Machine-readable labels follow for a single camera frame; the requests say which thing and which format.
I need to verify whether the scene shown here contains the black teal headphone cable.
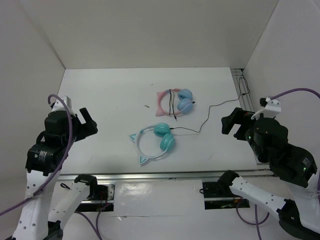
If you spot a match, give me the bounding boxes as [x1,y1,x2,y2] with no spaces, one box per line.
[169,76,251,134]

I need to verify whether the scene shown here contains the teal cat-ear headphones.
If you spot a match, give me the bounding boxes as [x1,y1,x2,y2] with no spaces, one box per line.
[129,122,176,166]

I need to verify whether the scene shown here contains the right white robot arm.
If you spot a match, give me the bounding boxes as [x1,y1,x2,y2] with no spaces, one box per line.
[218,107,320,240]

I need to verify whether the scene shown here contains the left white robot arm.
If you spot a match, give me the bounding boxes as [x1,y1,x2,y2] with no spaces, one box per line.
[11,107,99,240]

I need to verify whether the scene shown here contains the pink blue cat-ear headphones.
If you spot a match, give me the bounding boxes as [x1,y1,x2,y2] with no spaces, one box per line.
[154,87,196,117]

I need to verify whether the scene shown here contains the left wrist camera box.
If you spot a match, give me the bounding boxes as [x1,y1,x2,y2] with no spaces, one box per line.
[48,94,75,116]

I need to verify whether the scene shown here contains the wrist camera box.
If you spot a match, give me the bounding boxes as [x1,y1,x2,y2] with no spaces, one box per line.
[251,96,282,120]
[48,94,75,116]

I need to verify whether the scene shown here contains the aluminium side rail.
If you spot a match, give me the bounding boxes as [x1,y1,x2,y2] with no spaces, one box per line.
[230,68,254,112]

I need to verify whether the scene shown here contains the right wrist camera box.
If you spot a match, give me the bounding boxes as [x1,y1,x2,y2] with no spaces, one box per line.
[251,96,282,120]

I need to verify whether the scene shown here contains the aluminium front rail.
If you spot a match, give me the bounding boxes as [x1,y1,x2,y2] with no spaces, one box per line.
[57,168,276,181]

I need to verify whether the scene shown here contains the black pink headphone cable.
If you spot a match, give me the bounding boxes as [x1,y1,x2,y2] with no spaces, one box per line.
[167,88,179,122]

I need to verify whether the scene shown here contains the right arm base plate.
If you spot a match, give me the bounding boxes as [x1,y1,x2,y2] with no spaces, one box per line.
[199,181,250,210]

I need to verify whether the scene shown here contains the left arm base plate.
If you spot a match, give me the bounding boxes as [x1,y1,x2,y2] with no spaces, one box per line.
[76,184,115,212]

